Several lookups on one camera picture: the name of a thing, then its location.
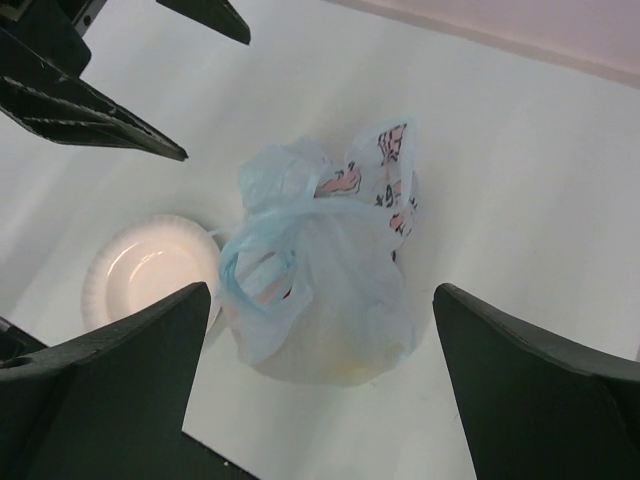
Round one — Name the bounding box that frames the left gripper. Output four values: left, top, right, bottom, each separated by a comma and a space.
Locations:
1, 0, 188, 161

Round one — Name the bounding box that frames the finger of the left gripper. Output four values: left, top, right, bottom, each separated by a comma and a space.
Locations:
157, 0, 250, 45

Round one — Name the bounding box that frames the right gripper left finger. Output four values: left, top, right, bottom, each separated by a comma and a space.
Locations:
0, 281, 211, 480

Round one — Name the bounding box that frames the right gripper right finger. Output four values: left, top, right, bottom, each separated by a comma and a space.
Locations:
433, 284, 639, 479

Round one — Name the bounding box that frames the light blue plastic bag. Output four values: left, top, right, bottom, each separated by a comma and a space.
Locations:
217, 118, 420, 386

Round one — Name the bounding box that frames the white paper plate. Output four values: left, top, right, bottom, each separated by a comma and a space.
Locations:
81, 214, 220, 329

